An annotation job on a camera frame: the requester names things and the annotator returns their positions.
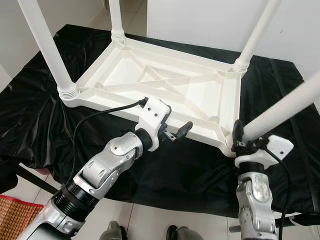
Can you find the grey robot foot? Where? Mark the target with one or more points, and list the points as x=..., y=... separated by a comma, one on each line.
x=187, y=234
x=112, y=232

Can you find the black table cloth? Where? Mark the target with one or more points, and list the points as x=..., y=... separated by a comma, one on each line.
x=30, y=115

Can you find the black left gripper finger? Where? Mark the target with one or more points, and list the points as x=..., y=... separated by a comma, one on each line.
x=183, y=130

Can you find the white plastic table leg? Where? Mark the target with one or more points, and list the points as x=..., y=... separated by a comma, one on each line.
x=285, y=110
x=116, y=17
x=47, y=45
x=257, y=35

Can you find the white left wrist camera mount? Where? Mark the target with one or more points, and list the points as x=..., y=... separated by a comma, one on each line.
x=152, y=117

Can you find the grey right robot foot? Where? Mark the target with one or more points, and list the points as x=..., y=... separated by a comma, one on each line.
x=187, y=234

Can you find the black metal table leg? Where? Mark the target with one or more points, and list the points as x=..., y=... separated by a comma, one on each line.
x=295, y=217
x=37, y=179

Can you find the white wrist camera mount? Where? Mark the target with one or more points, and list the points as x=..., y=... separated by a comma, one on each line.
x=277, y=147
x=152, y=117

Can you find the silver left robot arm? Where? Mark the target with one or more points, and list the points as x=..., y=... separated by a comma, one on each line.
x=100, y=170

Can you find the grey left robot foot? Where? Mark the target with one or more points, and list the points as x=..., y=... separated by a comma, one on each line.
x=112, y=232

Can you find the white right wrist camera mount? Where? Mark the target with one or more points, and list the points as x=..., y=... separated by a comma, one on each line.
x=277, y=147

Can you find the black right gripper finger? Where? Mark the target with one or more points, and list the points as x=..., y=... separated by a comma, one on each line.
x=237, y=132

